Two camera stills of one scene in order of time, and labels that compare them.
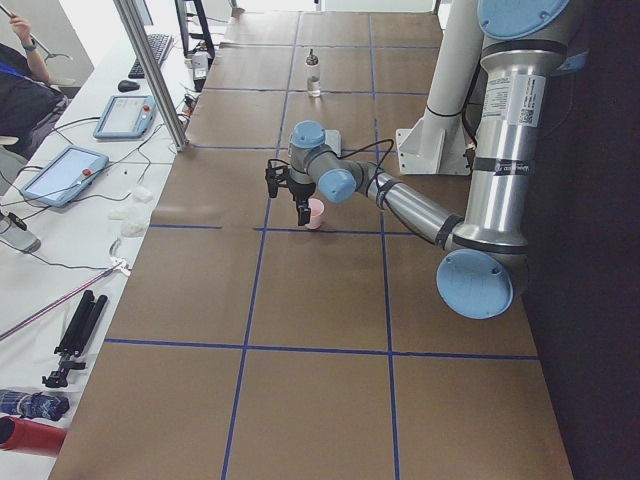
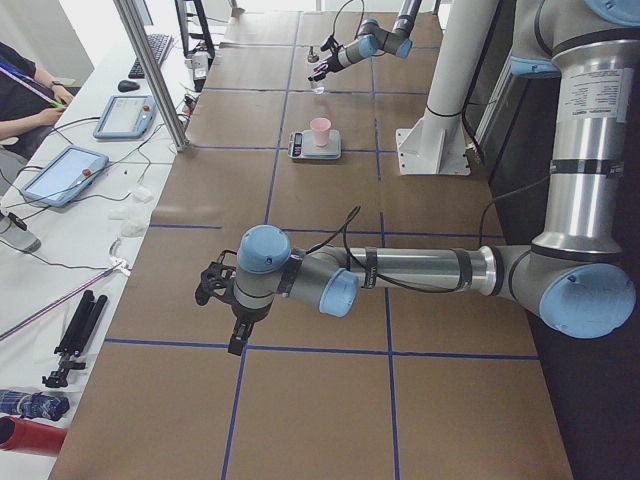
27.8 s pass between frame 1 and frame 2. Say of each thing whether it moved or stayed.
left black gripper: moved
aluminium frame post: stayed
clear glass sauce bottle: stayed
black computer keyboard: stayed
